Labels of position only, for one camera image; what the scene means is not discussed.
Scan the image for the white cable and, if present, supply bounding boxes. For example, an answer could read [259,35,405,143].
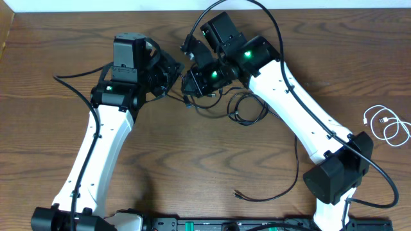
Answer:
[363,105,411,148]

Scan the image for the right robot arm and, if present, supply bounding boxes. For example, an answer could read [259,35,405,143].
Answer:
[181,13,373,230]

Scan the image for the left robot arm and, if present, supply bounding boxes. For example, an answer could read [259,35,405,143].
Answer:
[31,33,184,230]

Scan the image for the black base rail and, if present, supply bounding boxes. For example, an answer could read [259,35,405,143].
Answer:
[142,217,394,231]

